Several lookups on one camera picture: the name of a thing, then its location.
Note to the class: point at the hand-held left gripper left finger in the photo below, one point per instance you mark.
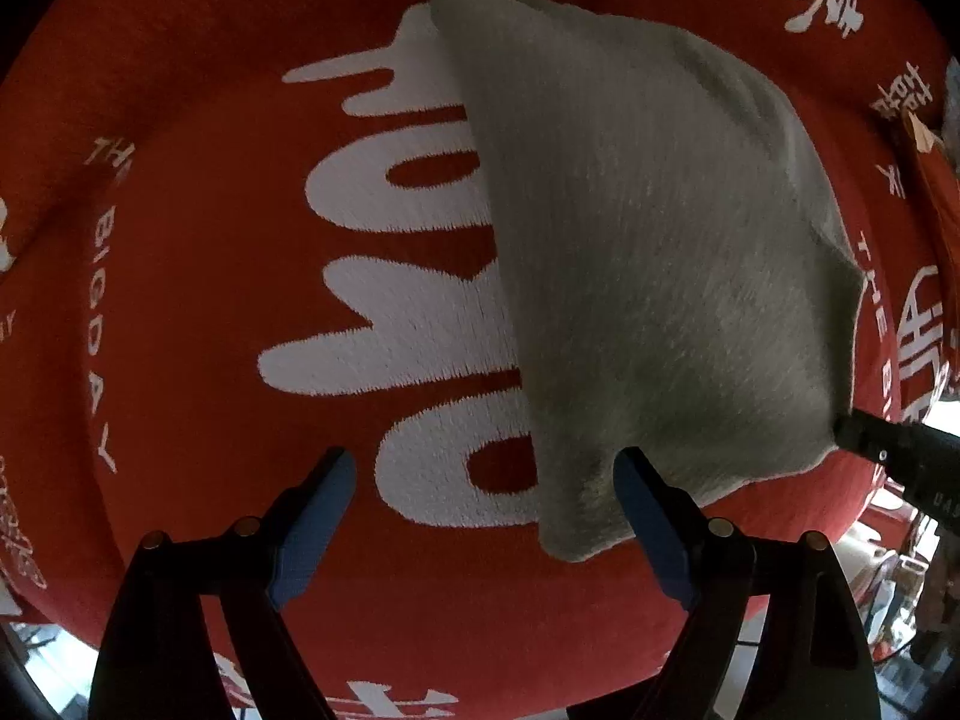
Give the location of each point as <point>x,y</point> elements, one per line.
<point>315,532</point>

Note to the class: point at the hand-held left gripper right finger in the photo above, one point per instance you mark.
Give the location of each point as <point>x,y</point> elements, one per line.
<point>660,536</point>

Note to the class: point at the red printed blanket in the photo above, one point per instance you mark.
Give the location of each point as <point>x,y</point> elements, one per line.
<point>225,240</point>

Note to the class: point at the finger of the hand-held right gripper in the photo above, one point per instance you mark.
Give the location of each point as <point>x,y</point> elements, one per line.
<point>870,439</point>

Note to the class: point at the grey knit garment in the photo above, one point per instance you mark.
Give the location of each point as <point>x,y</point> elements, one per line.
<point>637,240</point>

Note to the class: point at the background household clutter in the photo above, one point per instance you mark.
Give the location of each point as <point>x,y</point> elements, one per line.
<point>900,592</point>

